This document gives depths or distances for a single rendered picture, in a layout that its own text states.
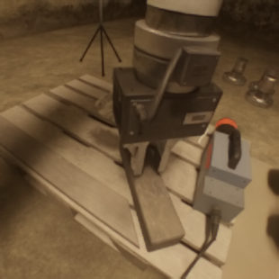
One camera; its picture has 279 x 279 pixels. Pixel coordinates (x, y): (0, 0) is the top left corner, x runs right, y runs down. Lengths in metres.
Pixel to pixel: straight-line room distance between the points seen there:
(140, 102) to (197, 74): 0.11
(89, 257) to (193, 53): 0.71
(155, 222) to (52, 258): 0.40
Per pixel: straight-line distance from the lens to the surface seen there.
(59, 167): 0.77
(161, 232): 0.56
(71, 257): 0.79
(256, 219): 1.02
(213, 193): 0.65
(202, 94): 0.41
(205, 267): 0.67
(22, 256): 0.84
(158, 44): 0.33
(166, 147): 0.53
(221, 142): 0.76
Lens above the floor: 0.75
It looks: 43 degrees down
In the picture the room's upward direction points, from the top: 9 degrees clockwise
